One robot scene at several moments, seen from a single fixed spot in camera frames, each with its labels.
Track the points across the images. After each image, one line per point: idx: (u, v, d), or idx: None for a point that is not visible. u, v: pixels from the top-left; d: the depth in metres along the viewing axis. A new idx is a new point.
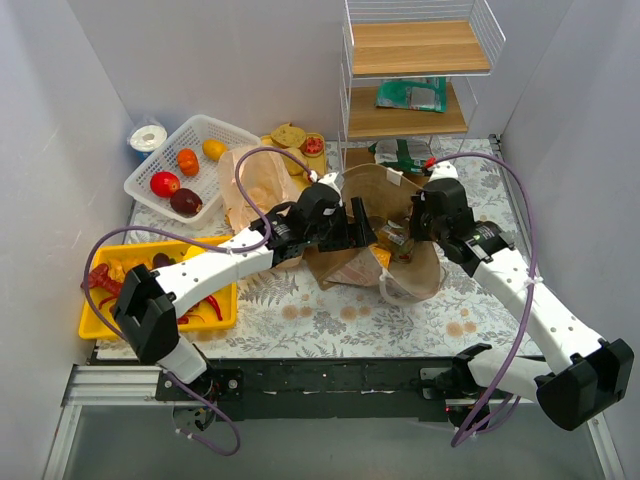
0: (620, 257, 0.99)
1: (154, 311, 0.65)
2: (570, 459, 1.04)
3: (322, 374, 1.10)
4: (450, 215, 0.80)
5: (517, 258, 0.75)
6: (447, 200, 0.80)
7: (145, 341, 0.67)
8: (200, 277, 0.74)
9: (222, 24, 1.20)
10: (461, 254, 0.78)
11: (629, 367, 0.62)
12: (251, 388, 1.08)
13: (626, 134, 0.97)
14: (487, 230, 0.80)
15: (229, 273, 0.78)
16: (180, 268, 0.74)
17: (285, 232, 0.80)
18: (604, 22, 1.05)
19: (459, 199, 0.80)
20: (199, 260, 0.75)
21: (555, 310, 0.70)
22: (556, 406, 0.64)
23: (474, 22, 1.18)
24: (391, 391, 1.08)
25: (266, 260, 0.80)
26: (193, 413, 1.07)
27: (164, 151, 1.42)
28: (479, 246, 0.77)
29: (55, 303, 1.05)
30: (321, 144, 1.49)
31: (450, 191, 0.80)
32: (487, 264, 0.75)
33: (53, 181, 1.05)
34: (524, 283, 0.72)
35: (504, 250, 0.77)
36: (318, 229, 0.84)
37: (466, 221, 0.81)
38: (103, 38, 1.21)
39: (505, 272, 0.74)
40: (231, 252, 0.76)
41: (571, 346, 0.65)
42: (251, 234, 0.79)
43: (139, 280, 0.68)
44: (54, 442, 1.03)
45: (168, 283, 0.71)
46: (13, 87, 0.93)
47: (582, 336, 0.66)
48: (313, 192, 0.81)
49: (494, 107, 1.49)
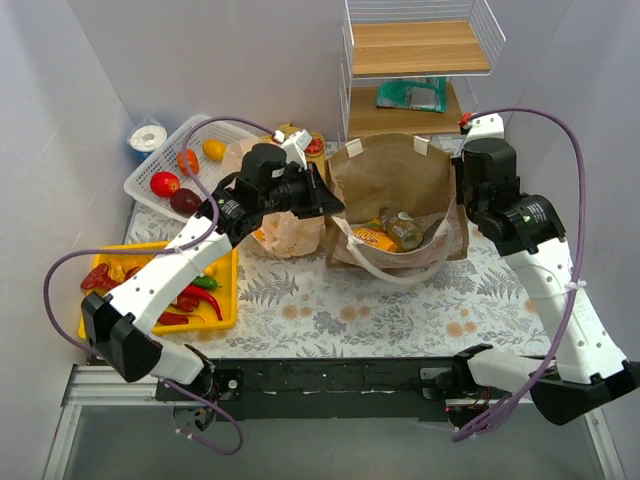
0: (620, 256, 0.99)
1: (118, 338, 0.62)
2: (570, 460, 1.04)
3: (321, 374, 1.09)
4: (492, 183, 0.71)
5: (565, 253, 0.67)
6: (493, 163, 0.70)
7: (122, 367, 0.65)
8: (156, 287, 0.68)
9: (222, 24, 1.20)
10: (500, 231, 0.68)
11: None
12: (251, 388, 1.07)
13: (626, 134, 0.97)
14: (536, 207, 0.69)
15: (187, 271, 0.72)
16: (131, 284, 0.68)
17: (234, 208, 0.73)
18: (604, 22, 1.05)
19: (506, 165, 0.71)
20: (150, 270, 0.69)
21: (589, 320, 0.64)
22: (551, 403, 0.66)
23: (474, 22, 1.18)
24: (391, 391, 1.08)
25: (222, 245, 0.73)
26: (193, 414, 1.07)
27: (164, 151, 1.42)
28: (525, 227, 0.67)
29: (54, 302, 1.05)
30: (321, 144, 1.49)
31: (497, 154, 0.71)
32: (528, 254, 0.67)
33: (53, 181, 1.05)
34: (563, 286, 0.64)
35: (553, 240, 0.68)
36: (269, 197, 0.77)
37: (509, 193, 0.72)
38: (103, 38, 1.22)
39: (545, 266, 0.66)
40: (181, 251, 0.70)
41: (593, 365, 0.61)
42: (199, 223, 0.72)
43: (93, 311, 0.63)
44: (54, 442, 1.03)
45: (124, 304, 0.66)
46: (14, 88, 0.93)
47: (608, 356, 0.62)
48: (255, 153, 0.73)
49: (494, 107, 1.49)
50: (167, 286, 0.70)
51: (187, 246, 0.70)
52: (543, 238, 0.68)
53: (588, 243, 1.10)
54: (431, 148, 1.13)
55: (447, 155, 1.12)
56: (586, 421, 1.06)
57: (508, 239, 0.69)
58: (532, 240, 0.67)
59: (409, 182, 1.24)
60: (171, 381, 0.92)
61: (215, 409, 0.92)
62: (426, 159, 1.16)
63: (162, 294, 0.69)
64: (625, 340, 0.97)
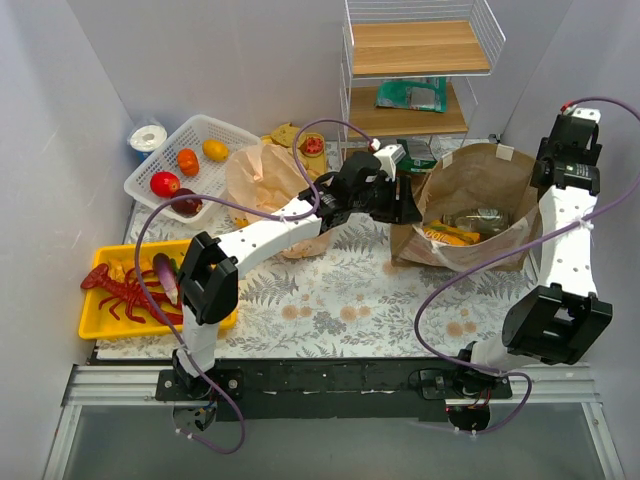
0: (619, 256, 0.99)
1: (219, 274, 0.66)
2: (569, 460, 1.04)
3: (322, 374, 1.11)
4: (560, 141, 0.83)
5: (587, 201, 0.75)
6: (565, 125, 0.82)
7: (208, 304, 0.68)
8: (258, 242, 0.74)
9: (222, 24, 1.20)
10: (541, 174, 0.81)
11: (598, 328, 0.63)
12: (251, 388, 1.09)
13: (626, 134, 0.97)
14: (588, 172, 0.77)
15: (282, 241, 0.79)
16: (237, 234, 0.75)
17: (330, 202, 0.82)
18: (603, 22, 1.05)
19: (578, 131, 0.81)
20: (256, 228, 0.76)
21: (579, 249, 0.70)
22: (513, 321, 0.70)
23: (474, 23, 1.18)
24: (391, 391, 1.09)
25: (315, 227, 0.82)
26: (193, 413, 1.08)
27: (164, 151, 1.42)
28: (564, 172, 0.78)
29: (54, 303, 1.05)
30: (321, 144, 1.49)
31: (577, 121, 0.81)
32: (554, 187, 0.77)
33: (53, 181, 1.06)
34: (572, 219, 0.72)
35: (585, 190, 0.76)
36: (358, 197, 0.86)
37: (574, 155, 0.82)
38: (103, 38, 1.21)
39: (563, 203, 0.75)
40: (284, 220, 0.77)
41: (557, 276, 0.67)
42: (300, 204, 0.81)
43: (204, 246, 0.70)
44: (54, 442, 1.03)
45: (230, 248, 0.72)
46: (14, 88, 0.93)
47: (580, 279, 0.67)
48: (354, 159, 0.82)
49: (494, 107, 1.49)
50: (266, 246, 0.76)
51: (290, 218, 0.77)
52: (576, 187, 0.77)
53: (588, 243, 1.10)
54: (516, 155, 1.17)
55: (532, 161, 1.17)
56: (586, 422, 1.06)
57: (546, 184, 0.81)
58: (565, 180, 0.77)
59: (487, 185, 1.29)
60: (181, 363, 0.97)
61: (228, 401, 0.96)
62: (511, 164, 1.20)
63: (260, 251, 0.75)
64: (627, 341, 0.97)
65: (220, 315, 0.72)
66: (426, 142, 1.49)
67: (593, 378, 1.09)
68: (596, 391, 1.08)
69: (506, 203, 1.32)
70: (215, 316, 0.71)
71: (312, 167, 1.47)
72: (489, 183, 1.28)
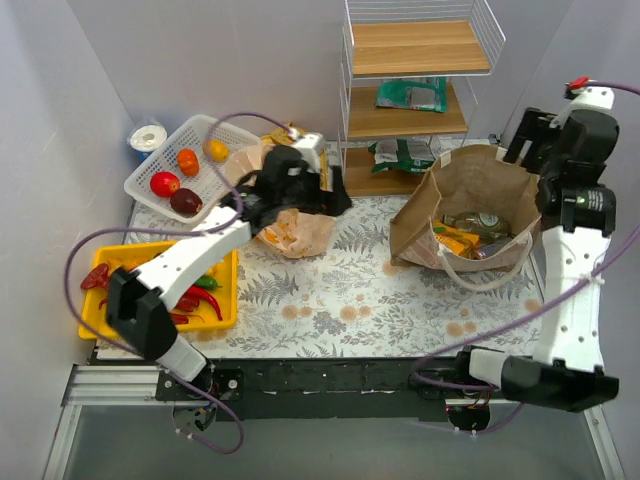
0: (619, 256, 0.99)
1: (145, 310, 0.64)
2: (570, 460, 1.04)
3: (322, 374, 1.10)
4: (571, 157, 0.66)
5: (599, 245, 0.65)
6: (582, 140, 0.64)
7: (143, 343, 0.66)
8: (182, 265, 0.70)
9: (222, 24, 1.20)
10: (547, 205, 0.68)
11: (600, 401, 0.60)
12: (251, 388, 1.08)
13: (626, 134, 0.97)
14: (599, 201, 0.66)
15: (211, 257, 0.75)
16: (159, 261, 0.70)
17: (254, 202, 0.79)
18: (603, 22, 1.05)
19: (594, 149, 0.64)
20: (179, 250, 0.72)
21: (585, 314, 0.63)
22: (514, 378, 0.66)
23: (474, 23, 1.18)
24: (391, 391, 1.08)
25: (243, 233, 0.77)
26: (193, 413, 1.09)
27: (164, 151, 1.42)
28: (572, 208, 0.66)
29: (54, 303, 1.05)
30: (321, 144, 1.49)
31: (593, 134, 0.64)
32: (562, 231, 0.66)
33: (53, 181, 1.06)
34: (579, 272, 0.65)
35: (595, 230, 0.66)
36: (288, 193, 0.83)
37: (586, 175, 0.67)
38: (103, 38, 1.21)
39: (570, 250, 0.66)
40: (206, 234, 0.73)
41: (561, 351, 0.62)
42: (222, 213, 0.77)
43: (125, 281, 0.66)
44: (54, 442, 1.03)
45: (152, 278, 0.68)
46: (13, 88, 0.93)
47: (587, 351, 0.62)
48: (278, 152, 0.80)
49: (495, 107, 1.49)
50: (192, 267, 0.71)
51: (213, 231, 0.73)
52: (586, 226, 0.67)
53: None
54: None
55: None
56: (586, 422, 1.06)
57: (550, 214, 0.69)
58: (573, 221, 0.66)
59: (487, 187, 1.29)
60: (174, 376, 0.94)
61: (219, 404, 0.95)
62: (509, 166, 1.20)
63: (188, 273, 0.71)
64: (627, 341, 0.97)
65: (162, 348, 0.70)
66: (426, 142, 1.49)
67: None
68: None
69: (506, 206, 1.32)
70: (154, 351, 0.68)
71: None
72: (489, 184, 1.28)
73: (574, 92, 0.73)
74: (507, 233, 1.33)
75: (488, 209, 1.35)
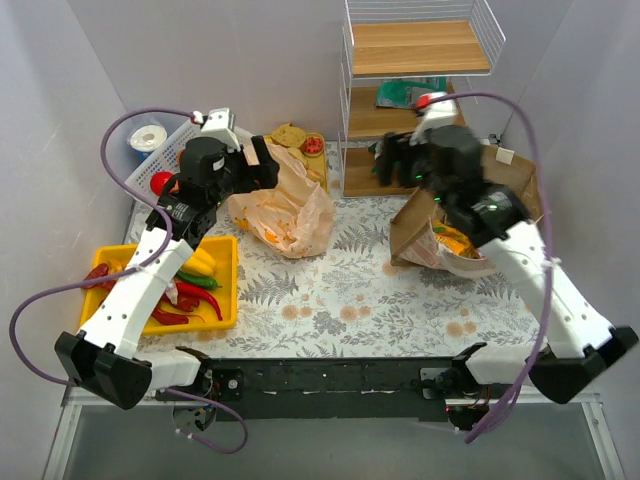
0: (619, 257, 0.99)
1: (103, 372, 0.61)
2: (570, 460, 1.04)
3: (322, 374, 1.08)
4: (461, 176, 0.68)
5: (533, 235, 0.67)
6: (461, 161, 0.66)
7: (118, 398, 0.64)
8: (127, 311, 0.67)
9: (222, 24, 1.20)
10: (472, 224, 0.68)
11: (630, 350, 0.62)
12: (251, 388, 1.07)
13: (625, 135, 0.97)
14: (501, 198, 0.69)
15: (155, 288, 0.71)
16: (102, 313, 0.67)
17: (183, 214, 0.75)
18: (603, 21, 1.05)
19: (474, 160, 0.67)
20: (118, 295, 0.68)
21: (570, 296, 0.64)
22: (553, 385, 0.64)
23: (474, 23, 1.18)
24: (391, 391, 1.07)
25: (183, 250, 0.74)
26: (193, 413, 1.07)
27: (164, 151, 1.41)
28: (492, 220, 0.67)
29: (54, 303, 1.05)
30: (321, 144, 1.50)
31: (466, 149, 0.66)
32: (501, 240, 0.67)
33: (53, 181, 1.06)
34: (540, 265, 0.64)
35: (519, 222, 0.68)
36: (219, 187, 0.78)
37: (475, 184, 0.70)
38: (103, 38, 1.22)
39: (518, 251, 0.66)
40: (142, 268, 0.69)
41: (584, 337, 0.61)
42: (152, 237, 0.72)
43: (71, 350, 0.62)
44: (54, 441, 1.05)
45: (100, 336, 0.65)
46: (14, 88, 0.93)
47: (596, 323, 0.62)
48: (193, 151, 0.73)
49: (494, 107, 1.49)
50: (138, 307, 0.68)
51: (148, 262, 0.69)
52: (511, 223, 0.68)
53: (589, 243, 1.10)
54: (516, 158, 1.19)
55: (532, 165, 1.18)
56: (586, 422, 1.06)
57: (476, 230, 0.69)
58: (502, 225, 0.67)
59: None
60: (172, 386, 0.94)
61: (221, 408, 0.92)
62: (510, 167, 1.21)
63: (136, 314, 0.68)
64: (627, 342, 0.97)
65: (137, 394, 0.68)
66: None
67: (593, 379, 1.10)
68: (596, 391, 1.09)
69: None
70: (133, 397, 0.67)
71: (312, 167, 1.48)
72: None
73: (424, 112, 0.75)
74: None
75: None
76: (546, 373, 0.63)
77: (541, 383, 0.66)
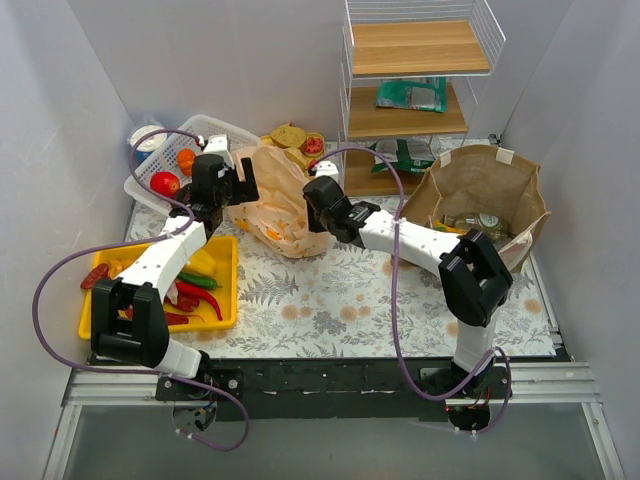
0: (619, 256, 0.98)
1: (142, 303, 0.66)
2: (569, 460, 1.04)
3: (322, 374, 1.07)
4: (329, 205, 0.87)
5: (384, 213, 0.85)
6: (323, 193, 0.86)
7: (145, 342, 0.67)
8: (162, 262, 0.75)
9: (221, 24, 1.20)
10: (348, 233, 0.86)
11: (488, 244, 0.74)
12: (251, 388, 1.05)
13: (625, 134, 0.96)
14: (362, 208, 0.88)
15: (180, 256, 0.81)
16: (137, 265, 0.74)
17: (201, 208, 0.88)
18: (604, 21, 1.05)
19: (333, 190, 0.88)
20: (151, 253, 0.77)
21: (420, 232, 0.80)
22: (461, 308, 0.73)
23: (475, 23, 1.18)
24: (391, 391, 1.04)
25: (202, 232, 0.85)
26: (193, 413, 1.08)
27: (164, 151, 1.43)
28: (356, 223, 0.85)
29: (54, 302, 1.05)
30: (321, 144, 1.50)
31: (324, 186, 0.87)
32: (363, 227, 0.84)
33: (53, 181, 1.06)
34: (391, 226, 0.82)
35: (374, 214, 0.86)
36: (221, 193, 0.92)
37: (344, 206, 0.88)
38: (103, 38, 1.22)
39: (373, 225, 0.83)
40: (172, 236, 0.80)
41: (439, 250, 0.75)
42: (177, 219, 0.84)
43: (111, 290, 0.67)
44: (54, 442, 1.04)
45: (139, 278, 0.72)
46: (13, 87, 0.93)
47: (446, 239, 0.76)
48: (200, 160, 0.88)
49: (494, 107, 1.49)
50: (169, 263, 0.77)
51: (176, 231, 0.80)
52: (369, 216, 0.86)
53: (589, 244, 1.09)
54: (516, 158, 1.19)
55: (532, 166, 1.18)
56: (586, 423, 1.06)
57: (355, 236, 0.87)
58: (363, 221, 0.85)
59: (487, 187, 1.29)
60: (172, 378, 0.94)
61: (221, 392, 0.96)
62: (510, 167, 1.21)
63: (166, 270, 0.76)
64: (626, 342, 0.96)
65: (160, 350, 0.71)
66: (425, 142, 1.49)
67: (593, 379, 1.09)
68: (596, 391, 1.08)
69: (506, 207, 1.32)
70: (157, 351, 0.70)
71: None
72: (489, 185, 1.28)
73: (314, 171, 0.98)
74: (507, 233, 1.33)
75: (488, 209, 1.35)
76: (450, 303, 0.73)
77: (462, 315, 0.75)
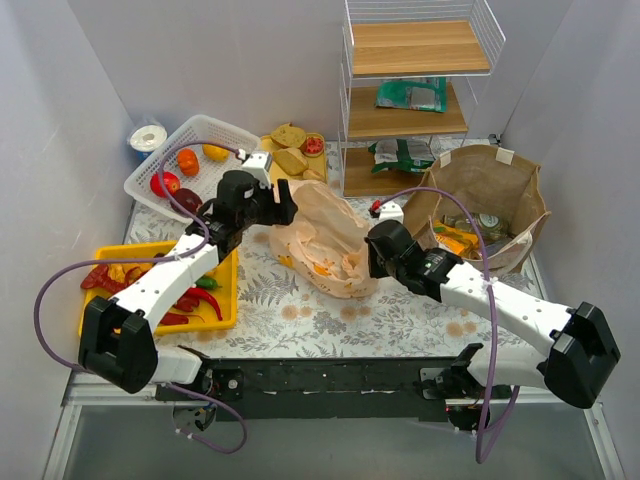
0: (619, 256, 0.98)
1: (129, 334, 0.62)
2: (569, 460, 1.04)
3: (322, 374, 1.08)
4: (401, 253, 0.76)
5: (470, 268, 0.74)
6: (393, 239, 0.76)
7: (128, 369, 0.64)
8: (161, 287, 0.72)
9: (221, 24, 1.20)
10: (423, 285, 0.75)
11: (604, 322, 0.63)
12: (251, 388, 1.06)
13: (624, 134, 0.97)
14: (437, 255, 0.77)
15: (185, 279, 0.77)
16: (136, 286, 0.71)
17: (218, 228, 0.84)
18: (604, 21, 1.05)
19: (404, 236, 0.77)
20: (153, 275, 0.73)
21: (520, 299, 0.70)
22: (564, 389, 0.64)
23: (474, 23, 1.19)
24: (391, 391, 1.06)
25: (213, 257, 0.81)
26: (193, 413, 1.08)
27: (164, 151, 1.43)
28: (434, 273, 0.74)
29: (54, 303, 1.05)
30: (321, 144, 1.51)
31: (394, 231, 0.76)
32: (444, 283, 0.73)
33: (53, 181, 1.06)
34: (482, 287, 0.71)
35: (455, 265, 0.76)
36: (245, 213, 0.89)
37: (416, 254, 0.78)
38: (103, 38, 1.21)
39: (459, 282, 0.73)
40: (179, 258, 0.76)
41: (547, 326, 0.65)
42: (192, 239, 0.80)
43: (103, 310, 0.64)
44: (54, 442, 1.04)
45: (132, 303, 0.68)
46: (13, 87, 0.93)
47: (553, 311, 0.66)
48: (228, 179, 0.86)
49: (494, 107, 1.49)
50: (169, 288, 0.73)
51: (185, 254, 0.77)
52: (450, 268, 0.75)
53: (589, 244, 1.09)
54: (516, 158, 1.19)
55: (532, 166, 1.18)
56: (586, 422, 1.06)
57: (430, 288, 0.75)
58: (442, 273, 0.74)
59: (487, 187, 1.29)
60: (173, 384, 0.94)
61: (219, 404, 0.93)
62: (510, 168, 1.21)
63: (165, 295, 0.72)
64: (626, 342, 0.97)
65: (140, 380, 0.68)
66: (426, 142, 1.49)
67: None
68: None
69: (506, 207, 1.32)
70: (136, 381, 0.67)
71: (312, 167, 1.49)
72: (489, 185, 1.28)
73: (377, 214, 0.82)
74: (507, 233, 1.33)
75: (488, 209, 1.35)
76: (551, 384, 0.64)
77: (562, 395, 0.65)
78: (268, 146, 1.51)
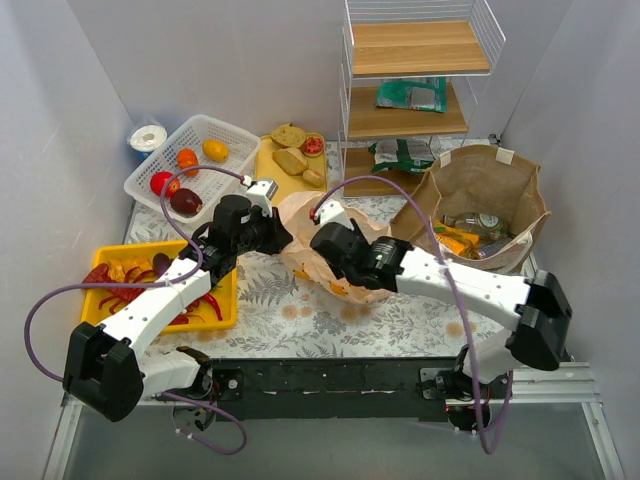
0: (619, 256, 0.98)
1: (113, 363, 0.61)
2: (570, 460, 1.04)
3: (322, 374, 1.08)
4: (345, 254, 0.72)
5: (422, 252, 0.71)
6: (335, 241, 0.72)
7: (110, 397, 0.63)
8: (149, 315, 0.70)
9: (221, 23, 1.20)
10: (378, 280, 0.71)
11: (559, 288, 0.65)
12: (251, 388, 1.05)
13: (625, 131, 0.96)
14: (386, 245, 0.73)
15: (175, 304, 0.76)
16: (123, 313, 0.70)
17: (213, 252, 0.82)
18: (604, 21, 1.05)
19: (346, 234, 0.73)
20: (142, 301, 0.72)
21: (477, 277, 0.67)
22: (532, 356, 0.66)
23: (474, 23, 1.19)
24: (391, 391, 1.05)
25: (205, 282, 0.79)
26: (193, 414, 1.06)
27: (164, 151, 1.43)
28: (385, 264, 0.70)
29: (54, 304, 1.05)
30: (321, 144, 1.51)
31: (334, 232, 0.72)
32: (401, 274, 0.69)
33: (53, 181, 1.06)
34: (439, 271, 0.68)
35: (406, 252, 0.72)
36: (240, 239, 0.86)
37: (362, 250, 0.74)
38: (103, 38, 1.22)
39: (416, 269, 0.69)
40: (170, 284, 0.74)
41: (509, 300, 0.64)
42: (183, 263, 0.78)
43: (89, 337, 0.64)
44: (54, 442, 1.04)
45: (118, 331, 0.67)
46: (13, 87, 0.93)
47: (512, 284, 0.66)
48: (225, 203, 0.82)
49: (494, 107, 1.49)
50: (158, 315, 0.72)
51: (176, 279, 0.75)
52: (401, 256, 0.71)
53: (589, 243, 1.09)
54: (516, 158, 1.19)
55: (531, 166, 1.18)
56: (586, 422, 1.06)
57: (387, 280, 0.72)
58: (395, 263, 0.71)
59: (487, 187, 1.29)
60: (167, 392, 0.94)
61: (218, 410, 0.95)
62: (509, 167, 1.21)
63: (153, 322, 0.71)
64: (626, 342, 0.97)
65: (125, 406, 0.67)
66: (426, 142, 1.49)
67: (593, 379, 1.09)
68: (596, 391, 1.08)
69: (506, 207, 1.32)
70: (121, 409, 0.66)
71: (312, 167, 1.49)
72: (489, 185, 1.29)
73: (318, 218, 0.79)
74: (507, 233, 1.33)
75: (488, 209, 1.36)
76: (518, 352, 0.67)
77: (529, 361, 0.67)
78: (268, 145, 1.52)
